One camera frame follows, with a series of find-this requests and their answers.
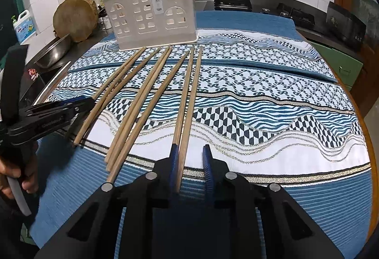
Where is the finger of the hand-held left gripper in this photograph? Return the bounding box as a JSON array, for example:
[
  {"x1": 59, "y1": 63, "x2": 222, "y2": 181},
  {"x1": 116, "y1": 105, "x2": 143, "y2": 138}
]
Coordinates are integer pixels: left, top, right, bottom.
[
  {"x1": 32, "y1": 101, "x2": 96, "y2": 122},
  {"x1": 26, "y1": 97, "x2": 96, "y2": 114}
]

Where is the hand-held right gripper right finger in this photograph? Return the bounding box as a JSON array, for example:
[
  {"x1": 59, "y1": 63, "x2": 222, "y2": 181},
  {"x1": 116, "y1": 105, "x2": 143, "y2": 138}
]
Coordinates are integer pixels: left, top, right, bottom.
[{"x1": 203, "y1": 144, "x2": 345, "y2": 259}]

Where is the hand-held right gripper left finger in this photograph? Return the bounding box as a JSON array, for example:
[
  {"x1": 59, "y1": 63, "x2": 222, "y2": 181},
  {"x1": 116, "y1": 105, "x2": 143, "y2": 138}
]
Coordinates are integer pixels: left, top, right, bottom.
[{"x1": 36, "y1": 143, "x2": 181, "y2": 259}]

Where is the light wooden chopstick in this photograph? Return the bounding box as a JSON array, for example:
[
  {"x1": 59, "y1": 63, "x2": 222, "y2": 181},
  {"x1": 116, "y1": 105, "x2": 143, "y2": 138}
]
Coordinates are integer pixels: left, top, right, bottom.
[{"x1": 175, "y1": 46, "x2": 204, "y2": 194}]

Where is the set of wooden chopsticks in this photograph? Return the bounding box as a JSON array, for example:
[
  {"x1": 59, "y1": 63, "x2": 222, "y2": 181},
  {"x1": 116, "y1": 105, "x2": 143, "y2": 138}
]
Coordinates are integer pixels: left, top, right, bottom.
[{"x1": 73, "y1": 46, "x2": 196, "y2": 184}]

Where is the white plastic utensil holder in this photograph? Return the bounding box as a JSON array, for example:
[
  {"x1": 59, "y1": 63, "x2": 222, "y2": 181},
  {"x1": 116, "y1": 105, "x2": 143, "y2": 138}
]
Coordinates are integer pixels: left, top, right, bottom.
[{"x1": 103, "y1": 0, "x2": 199, "y2": 51}]

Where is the person's left hand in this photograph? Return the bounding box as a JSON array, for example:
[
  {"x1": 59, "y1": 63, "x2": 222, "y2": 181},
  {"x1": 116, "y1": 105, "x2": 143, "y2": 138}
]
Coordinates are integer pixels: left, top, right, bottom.
[{"x1": 0, "y1": 143, "x2": 40, "y2": 199}]

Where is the steel colander bowl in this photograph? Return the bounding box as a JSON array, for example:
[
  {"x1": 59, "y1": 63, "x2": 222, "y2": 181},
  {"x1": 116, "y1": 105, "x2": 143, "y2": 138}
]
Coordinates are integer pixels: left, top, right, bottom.
[{"x1": 33, "y1": 34, "x2": 74, "y2": 68}]

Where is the large blue patterned placemat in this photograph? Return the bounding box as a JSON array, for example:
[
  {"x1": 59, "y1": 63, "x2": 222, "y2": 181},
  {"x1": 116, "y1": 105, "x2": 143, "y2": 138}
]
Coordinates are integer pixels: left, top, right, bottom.
[{"x1": 30, "y1": 65, "x2": 372, "y2": 259}]

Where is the white detergent bottle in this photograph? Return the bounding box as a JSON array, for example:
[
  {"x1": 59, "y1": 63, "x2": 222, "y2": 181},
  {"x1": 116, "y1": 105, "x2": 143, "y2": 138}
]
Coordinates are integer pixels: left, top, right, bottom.
[{"x1": 13, "y1": 9, "x2": 36, "y2": 45}]

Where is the round wooden cutting board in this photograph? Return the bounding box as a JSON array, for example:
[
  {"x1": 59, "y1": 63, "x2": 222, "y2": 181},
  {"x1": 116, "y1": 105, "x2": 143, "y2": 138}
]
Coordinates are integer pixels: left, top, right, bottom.
[{"x1": 53, "y1": 0, "x2": 98, "y2": 42}]

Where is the black gas stove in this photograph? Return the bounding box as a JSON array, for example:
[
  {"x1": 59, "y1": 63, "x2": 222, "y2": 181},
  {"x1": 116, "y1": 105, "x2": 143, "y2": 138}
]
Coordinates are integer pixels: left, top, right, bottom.
[{"x1": 213, "y1": 0, "x2": 316, "y2": 30}]

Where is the green cabinet drawer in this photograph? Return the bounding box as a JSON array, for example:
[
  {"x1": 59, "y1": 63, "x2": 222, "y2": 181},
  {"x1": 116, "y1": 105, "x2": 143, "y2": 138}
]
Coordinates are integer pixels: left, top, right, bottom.
[{"x1": 302, "y1": 37, "x2": 365, "y2": 91}]

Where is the black countertop appliance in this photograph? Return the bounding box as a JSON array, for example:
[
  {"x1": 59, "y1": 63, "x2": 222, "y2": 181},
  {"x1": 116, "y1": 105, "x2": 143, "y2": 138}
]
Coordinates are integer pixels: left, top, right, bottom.
[{"x1": 326, "y1": 1, "x2": 368, "y2": 51}]

